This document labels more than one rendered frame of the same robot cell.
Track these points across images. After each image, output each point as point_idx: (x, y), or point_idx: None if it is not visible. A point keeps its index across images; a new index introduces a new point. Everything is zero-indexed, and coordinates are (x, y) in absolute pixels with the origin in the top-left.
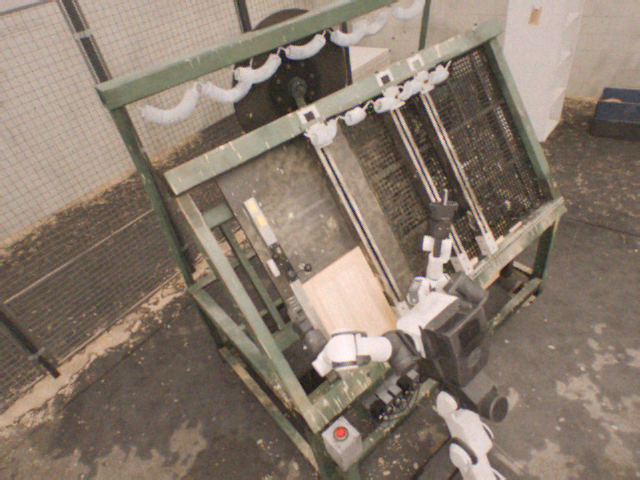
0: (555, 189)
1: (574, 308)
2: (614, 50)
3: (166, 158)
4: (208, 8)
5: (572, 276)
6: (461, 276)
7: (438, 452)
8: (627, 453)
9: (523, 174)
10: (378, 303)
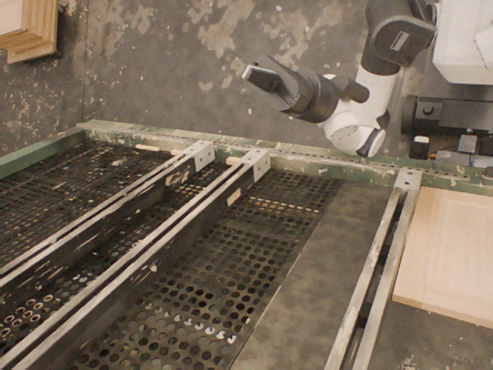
0: (68, 131)
1: (192, 115)
2: None
3: None
4: None
5: None
6: (394, 16)
7: (464, 126)
8: (326, 10)
9: (58, 163)
10: (434, 220)
